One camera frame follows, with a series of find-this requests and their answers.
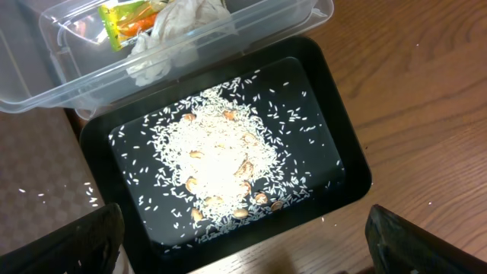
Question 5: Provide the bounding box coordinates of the green orange snack wrapper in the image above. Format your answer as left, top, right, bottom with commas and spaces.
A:
98, 0, 172, 52

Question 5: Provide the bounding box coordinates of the black plastic tray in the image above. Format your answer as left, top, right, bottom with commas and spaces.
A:
80, 37, 371, 273

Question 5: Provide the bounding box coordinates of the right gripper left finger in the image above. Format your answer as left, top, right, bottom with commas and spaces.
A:
1, 203, 125, 274

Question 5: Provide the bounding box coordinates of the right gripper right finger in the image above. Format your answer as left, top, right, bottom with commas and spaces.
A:
365, 205, 486, 273

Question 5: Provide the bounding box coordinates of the dark brown serving tray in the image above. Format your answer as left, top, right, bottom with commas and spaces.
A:
1, 109, 104, 254

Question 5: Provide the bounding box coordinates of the white napkin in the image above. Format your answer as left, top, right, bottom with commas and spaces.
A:
126, 0, 230, 87

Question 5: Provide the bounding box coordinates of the clear plastic bin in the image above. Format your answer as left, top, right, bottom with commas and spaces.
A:
1, 0, 335, 119

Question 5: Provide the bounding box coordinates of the pile of spilled rice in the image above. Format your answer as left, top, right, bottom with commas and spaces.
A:
108, 69, 343, 254

